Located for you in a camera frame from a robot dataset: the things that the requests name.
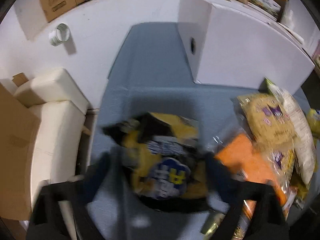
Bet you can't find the clear purple cartoon snack bag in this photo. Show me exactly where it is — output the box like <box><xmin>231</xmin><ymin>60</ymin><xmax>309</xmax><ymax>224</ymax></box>
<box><xmin>232</xmin><ymin>92</ymin><xmax>298</xmax><ymax>240</ymax></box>

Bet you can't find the white long snack bag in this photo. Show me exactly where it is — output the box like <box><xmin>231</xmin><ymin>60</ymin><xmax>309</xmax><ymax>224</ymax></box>
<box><xmin>265</xmin><ymin>79</ymin><xmax>316</xmax><ymax>186</ymax></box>

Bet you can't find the flat cardboard sheet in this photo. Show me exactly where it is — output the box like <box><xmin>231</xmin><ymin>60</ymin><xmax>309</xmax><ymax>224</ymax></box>
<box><xmin>0</xmin><ymin>86</ymin><xmax>40</xmax><ymax>220</ymax></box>

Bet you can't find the orange snack pack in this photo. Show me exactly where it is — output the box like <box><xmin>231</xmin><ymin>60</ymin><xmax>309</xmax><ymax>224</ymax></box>
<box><xmin>215</xmin><ymin>133</ymin><xmax>287</xmax><ymax>206</ymax></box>

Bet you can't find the clear tape roll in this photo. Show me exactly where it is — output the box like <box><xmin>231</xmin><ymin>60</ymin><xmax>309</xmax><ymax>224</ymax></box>
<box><xmin>48</xmin><ymin>23</ymin><xmax>71</xmax><ymax>47</ymax></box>

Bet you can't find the yellow chip bag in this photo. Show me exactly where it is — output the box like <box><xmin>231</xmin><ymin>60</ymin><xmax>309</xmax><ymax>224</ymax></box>
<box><xmin>306</xmin><ymin>108</ymin><xmax>320</xmax><ymax>139</ymax></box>

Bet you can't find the white storage box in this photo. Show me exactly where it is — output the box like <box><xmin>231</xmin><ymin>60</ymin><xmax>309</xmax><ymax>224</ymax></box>
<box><xmin>177</xmin><ymin>0</ymin><xmax>315</xmax><ymax>94</ymax></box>

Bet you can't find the printed landscape gift box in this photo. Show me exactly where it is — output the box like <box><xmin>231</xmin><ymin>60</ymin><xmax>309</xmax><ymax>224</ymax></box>
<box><xmin>238</xmin><ymin>0</ymin><xmax>281</xmax><ymax>21</ymax></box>

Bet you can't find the cream cushion stool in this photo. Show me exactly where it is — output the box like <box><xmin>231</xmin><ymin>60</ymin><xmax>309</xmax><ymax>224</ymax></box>
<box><xmin>14</xmin><ymin>68</ymin><xmax>89</xmax><ymax>204</ymax></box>

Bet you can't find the yellow blue snack bag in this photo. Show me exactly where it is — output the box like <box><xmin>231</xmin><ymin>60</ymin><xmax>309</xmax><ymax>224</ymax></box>
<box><xmin>101</xmin><ymin>112</ymin><xmax>208</xmax><ymax>201</ymax></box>

